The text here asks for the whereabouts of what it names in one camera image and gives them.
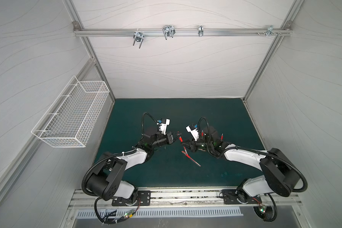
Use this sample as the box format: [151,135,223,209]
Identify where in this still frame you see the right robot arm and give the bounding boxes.
[182,125,308,203]

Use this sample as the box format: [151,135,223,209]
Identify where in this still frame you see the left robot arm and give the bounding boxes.
[81,130,181,205]

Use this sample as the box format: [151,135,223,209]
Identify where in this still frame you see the green table mat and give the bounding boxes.
[96,98,264,187]

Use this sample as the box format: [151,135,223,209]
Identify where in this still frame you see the metal u-bolt clamp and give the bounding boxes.
[133,31,144,48]
[162,25,175,40]

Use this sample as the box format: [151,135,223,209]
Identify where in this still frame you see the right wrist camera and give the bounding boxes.
[186,124,200,141]

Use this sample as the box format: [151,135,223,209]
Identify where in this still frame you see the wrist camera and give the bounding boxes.
[186,124,200,141]
[157,118,170,135]

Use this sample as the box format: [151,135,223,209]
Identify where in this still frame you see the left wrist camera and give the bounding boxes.
[157,118,170,135]

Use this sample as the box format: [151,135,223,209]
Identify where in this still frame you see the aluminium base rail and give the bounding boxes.
[68,186,303,209]

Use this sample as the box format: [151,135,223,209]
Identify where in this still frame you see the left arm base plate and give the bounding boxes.
[112,191,151,207]

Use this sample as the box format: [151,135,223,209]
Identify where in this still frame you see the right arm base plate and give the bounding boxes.
[218,189,262,205]

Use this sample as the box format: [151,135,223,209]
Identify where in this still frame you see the left cable bundle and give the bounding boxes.
[93,196,142,225]

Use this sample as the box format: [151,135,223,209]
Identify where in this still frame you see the cable bundle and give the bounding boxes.
[93,196,142,225]
[252,193,277,222]

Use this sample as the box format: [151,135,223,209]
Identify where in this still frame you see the white slotted cable duct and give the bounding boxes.
[76,207,243,219]

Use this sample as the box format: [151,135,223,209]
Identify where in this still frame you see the white wire basket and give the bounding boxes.
[31,76,109,148]

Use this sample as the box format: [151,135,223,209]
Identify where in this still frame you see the right cable bundle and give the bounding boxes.
[252,193,277,222]

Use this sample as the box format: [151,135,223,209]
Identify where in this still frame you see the metal bracket clamp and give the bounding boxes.
[198,25,204,37]

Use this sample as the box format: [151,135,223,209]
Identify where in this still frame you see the aluminium cross rail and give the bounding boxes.
[74,27,293,37]

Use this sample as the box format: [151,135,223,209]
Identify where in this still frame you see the metal corner bracket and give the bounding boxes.
[256,25,282,37]

